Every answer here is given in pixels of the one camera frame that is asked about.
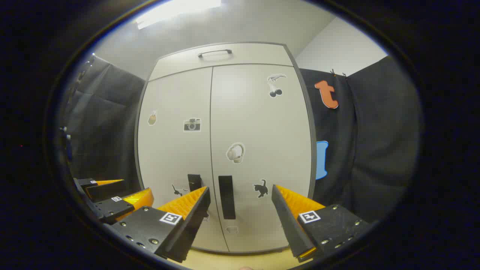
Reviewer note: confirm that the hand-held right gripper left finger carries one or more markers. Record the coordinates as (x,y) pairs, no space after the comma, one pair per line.
(195,225)

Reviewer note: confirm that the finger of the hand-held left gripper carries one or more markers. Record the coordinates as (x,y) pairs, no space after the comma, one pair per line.
(108,208)
(108,189)

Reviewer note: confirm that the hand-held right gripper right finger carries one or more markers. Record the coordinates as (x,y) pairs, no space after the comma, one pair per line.
(290,228)

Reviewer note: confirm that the white double-door shoe cabinet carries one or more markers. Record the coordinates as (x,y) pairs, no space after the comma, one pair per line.
(314,165)

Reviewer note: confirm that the white cabinet drawer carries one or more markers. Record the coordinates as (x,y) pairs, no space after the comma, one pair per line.
(180,63)

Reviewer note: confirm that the black backdrop cloth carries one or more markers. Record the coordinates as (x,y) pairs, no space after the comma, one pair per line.
(105,123)
(375,142)

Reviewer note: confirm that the ceiling light panel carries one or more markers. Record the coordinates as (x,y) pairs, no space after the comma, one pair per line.
(176,9)

